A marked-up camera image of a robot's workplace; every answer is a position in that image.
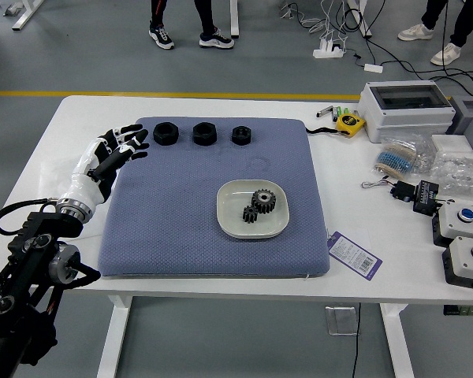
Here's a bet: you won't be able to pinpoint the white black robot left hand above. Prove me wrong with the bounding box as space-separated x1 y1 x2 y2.
60 124 151 208

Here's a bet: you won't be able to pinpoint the white square dish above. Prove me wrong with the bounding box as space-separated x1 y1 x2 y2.
215 179 292 240

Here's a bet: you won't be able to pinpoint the small black gear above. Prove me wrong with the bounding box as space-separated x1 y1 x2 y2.
242 205 260 225

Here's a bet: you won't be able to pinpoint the big black gear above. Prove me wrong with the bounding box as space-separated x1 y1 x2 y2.
251 188 277 215

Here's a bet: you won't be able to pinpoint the large black hex nut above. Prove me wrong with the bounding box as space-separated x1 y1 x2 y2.
152 121 179 146
192 121 218 146

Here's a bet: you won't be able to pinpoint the small black hex nut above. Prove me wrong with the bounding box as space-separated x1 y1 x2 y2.
231 125 253 146

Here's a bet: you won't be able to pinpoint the blue and yellow button box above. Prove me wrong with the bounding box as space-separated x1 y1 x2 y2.
431 202 473 249

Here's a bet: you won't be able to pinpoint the red button box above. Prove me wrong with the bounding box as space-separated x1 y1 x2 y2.
441 235 473 291

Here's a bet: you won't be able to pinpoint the clear printed plastic bag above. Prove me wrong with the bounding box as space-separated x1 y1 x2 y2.
35 153 121 249

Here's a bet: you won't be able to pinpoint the white table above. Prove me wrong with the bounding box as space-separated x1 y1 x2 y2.
0 95 473 378

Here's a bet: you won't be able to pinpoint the blue-grey textured cushion mat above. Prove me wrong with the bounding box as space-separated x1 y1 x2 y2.
97 116 332 280

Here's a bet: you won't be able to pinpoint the white background table leg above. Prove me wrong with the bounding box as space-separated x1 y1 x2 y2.
348 0 374 39
11 0 44 31
229 0 241 39

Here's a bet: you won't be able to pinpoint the person with striped sneakers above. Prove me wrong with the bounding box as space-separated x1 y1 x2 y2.
148 0 236 50

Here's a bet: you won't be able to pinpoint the white power strip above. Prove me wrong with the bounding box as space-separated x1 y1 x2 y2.
313 37 350 60

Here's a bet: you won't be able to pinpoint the purple paper tag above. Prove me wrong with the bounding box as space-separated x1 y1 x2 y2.
327 231 383 281

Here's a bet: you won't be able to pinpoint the strip of blue resistors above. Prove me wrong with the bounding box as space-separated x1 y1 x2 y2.
374 142 419 176

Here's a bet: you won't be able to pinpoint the clear bag of small parts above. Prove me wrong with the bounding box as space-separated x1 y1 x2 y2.
380 132 437 174

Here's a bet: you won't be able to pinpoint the black electronic relay module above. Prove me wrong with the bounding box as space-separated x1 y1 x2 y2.
412 180 442 216

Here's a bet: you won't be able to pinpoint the white foam block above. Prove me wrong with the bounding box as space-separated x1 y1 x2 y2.
431 134 473 161

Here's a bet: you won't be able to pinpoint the clear bubble bag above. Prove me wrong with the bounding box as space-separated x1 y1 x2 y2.
431 153 473 198

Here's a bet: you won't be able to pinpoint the table height control panel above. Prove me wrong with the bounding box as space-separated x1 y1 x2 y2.
443 305 473 317

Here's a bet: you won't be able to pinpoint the person with beige shoes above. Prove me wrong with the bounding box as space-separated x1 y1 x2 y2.
397 0 473 66

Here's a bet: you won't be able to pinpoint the yellow tape measure with strap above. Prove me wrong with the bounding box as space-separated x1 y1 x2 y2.
305 113 367 138

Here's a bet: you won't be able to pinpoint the white cable bundle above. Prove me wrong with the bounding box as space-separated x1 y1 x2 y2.
299 0 350 45

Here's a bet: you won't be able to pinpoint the clear bracket under table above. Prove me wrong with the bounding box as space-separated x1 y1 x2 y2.
325 306 359 336

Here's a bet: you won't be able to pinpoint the black module with thin wires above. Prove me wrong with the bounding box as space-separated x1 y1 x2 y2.
361 176 417 204

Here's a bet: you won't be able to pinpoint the black hanging cable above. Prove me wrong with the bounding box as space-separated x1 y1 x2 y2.
348 302 362 378

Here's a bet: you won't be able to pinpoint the grey electrical enclosure box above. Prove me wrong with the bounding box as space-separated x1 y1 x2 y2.
357 80 457 143

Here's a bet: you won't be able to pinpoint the black floor cables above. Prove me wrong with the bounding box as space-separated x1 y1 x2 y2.
287 0 473 104

